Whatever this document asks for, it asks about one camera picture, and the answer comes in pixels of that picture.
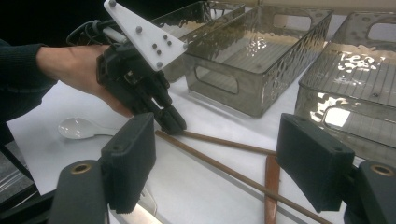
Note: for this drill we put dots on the brown wooden chopstick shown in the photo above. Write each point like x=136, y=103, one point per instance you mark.
x=218, y=164
x=224, y=142

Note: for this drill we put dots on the white table sheet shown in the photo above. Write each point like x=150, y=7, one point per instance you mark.
x=193, y=193

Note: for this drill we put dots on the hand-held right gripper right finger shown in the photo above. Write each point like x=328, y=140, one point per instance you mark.
x=314, y=161

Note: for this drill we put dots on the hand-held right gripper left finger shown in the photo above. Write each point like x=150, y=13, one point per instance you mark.
x=132, y=158

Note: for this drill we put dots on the red-brown wooden spoon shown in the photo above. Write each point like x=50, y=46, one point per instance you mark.
x=271, y=186

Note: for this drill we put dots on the smoky clear plastic bin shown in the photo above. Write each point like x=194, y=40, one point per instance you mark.
x=358, y=77
x=249, y=102
x=186, y=18

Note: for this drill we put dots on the white ceramic spoon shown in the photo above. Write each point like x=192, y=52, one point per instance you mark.
x=77, y=127

